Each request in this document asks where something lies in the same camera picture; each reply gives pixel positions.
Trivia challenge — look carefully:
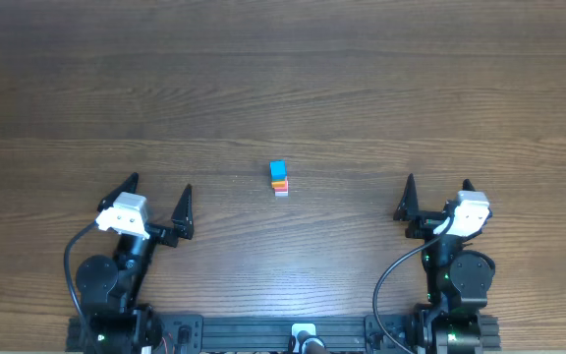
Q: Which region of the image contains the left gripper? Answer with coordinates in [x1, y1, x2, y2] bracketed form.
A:
[96, 171, 196, 249]

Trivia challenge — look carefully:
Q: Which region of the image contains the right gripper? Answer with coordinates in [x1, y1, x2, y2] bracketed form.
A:
[393, 172, 477, 241]

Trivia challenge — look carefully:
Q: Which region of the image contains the blue cube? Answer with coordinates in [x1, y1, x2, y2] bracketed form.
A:
[269, 160, 288, 182]

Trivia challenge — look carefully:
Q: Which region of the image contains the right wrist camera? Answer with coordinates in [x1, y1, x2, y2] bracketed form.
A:
[432, 190, 491, 238]

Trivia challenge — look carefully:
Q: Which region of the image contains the black cable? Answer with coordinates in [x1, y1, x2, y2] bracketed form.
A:
[63, 220, 100, 354]
[371, 210, 456, 354]

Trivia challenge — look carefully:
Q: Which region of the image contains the mounting rail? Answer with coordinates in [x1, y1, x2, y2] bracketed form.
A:
[66, 313, 503, 354]

